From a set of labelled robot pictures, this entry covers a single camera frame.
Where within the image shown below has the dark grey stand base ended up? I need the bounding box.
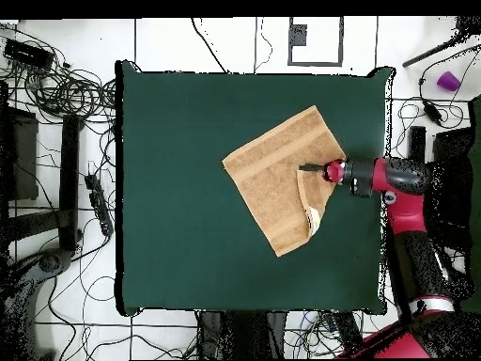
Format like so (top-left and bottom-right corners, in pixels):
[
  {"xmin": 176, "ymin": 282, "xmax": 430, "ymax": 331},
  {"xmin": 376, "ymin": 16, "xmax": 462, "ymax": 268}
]
[{"xmin": 10, "ymin": 247, "xmax": 74, "ymax": 298}]

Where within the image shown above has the dark green table cloth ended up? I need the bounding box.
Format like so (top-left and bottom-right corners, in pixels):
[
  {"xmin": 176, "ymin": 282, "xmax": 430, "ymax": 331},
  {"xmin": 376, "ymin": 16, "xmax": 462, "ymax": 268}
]
[{"xmin": 114, "ymin": 59, "xmax": 396, "ymax": 316}]

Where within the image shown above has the tan terry towel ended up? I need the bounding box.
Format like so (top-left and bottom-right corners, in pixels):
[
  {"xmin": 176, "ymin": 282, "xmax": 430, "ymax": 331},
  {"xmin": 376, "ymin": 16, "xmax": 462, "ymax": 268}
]
[{"xmin": 221, "ymin": 104, "xmax": 347, "ymax": 259}]

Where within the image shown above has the thin black cable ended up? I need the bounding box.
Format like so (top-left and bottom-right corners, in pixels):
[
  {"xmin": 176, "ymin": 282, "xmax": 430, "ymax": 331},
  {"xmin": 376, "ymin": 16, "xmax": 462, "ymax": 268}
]
[{"xmin": 190, "ymin": 17, "xmax": 230, "ymax": 74}]

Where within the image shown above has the black power strip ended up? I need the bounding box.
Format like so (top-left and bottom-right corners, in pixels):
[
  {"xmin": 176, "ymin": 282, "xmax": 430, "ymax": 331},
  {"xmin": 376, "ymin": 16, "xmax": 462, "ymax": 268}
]
[
  {"xmin": 330, "ymin": 310, "xmax": 364, "ymax": 351},
  {"xmin": 84, "ymin": 173, "xmax": 115, "ymax": 238}
]

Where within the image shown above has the grey square floor frame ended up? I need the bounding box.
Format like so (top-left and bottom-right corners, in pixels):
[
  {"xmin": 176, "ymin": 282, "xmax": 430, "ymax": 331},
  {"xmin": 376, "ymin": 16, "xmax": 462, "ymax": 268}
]
[{"xmin": 287, "ymin": 16, "xmax": 344, "ymax": 68}]

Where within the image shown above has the black rod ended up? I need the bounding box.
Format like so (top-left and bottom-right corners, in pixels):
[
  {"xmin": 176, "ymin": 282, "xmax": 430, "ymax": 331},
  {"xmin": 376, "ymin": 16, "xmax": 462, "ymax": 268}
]
[{"xmin": 401, "ymin": 31, "xmax": 471, "ymax": 69}]

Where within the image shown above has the black electronics box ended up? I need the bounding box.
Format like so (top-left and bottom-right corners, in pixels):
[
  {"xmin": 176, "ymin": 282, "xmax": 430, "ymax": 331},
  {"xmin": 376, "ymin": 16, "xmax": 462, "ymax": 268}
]
[{"xmin": 2, "ymin": 38, "xmax": 55, "ymax": 71}]

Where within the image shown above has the small dark grey square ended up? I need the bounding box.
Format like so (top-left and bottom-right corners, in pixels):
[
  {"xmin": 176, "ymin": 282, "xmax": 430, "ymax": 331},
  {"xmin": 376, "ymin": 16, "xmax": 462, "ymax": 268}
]
[{"xmin": 290, "ymin": 24, "xmax": 308, "ymax": 47}]

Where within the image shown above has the dark flat panel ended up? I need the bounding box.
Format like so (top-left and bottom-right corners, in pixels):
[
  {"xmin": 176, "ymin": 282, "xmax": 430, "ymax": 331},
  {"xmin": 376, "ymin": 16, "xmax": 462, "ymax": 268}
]
[
  {"xmin": 424, "ymin": 127, "xmax": 475, "ymax": 249},
  {"xmin": 7, "ymin": 106, "xmax": 39, "ymax": 202}
]

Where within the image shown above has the black power adapter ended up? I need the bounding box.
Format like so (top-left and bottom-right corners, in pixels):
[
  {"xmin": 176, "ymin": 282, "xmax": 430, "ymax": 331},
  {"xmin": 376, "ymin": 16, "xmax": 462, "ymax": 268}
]
[{"xmin": 422, "ymin": 98, "xmax": 444, "ymax": 127}]

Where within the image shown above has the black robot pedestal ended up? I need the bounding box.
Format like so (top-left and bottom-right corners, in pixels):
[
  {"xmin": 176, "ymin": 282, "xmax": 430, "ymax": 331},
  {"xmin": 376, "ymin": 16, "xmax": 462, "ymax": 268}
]
[{"xmin": 196, "ymin": 309, "xmax": 287, "ymax": 360}]

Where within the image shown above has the purple plastic cup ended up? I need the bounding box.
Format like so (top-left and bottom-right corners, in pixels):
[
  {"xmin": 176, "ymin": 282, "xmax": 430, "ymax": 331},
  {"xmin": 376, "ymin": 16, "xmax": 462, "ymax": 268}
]
[{"xmin": 436, "ymin": 71, "xmax": 461, "ymax": 92}]

